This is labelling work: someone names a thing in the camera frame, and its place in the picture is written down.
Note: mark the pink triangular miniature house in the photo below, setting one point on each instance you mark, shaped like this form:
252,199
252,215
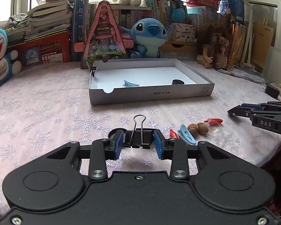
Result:
104,40

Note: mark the large black binder clip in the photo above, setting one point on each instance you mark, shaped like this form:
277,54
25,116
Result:
141,137

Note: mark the stack of books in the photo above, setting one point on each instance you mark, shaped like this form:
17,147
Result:
49,17

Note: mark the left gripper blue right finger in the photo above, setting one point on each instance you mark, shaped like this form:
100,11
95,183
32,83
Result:
159,141

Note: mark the red plastic crate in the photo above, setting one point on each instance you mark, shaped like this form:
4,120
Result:
51,49

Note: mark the light blue hair clip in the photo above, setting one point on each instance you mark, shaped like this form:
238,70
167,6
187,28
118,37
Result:
185,135
128,84

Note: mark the smartphone showing woman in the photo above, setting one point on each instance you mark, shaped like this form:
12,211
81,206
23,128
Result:
220,53

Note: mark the Doraemon plush toy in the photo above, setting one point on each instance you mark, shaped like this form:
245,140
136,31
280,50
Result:
9,66

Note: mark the wooden drawer box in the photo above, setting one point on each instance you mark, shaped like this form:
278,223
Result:
174,46

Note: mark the black power adapter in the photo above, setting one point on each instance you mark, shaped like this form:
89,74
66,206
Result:
272,91

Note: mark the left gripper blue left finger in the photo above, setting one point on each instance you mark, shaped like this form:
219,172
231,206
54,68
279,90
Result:
117,146

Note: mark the row of upright books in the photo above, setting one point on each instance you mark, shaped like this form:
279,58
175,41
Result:
127,16

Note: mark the white patterned carton box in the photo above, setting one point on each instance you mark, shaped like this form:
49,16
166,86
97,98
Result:
181,32

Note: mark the small binder clip on tray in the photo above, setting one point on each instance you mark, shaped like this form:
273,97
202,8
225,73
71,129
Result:
93,68

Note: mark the red clear clip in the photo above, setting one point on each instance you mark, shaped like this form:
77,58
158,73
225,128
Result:
213,121

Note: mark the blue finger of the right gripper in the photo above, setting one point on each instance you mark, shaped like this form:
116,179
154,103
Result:
257,107

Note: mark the white cardboard box tray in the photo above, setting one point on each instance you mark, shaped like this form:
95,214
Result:
154,75

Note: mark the Stitch plush toy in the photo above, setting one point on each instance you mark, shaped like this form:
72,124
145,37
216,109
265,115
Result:
148,35

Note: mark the brown haired doll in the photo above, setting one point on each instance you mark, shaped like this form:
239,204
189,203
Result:
206,42

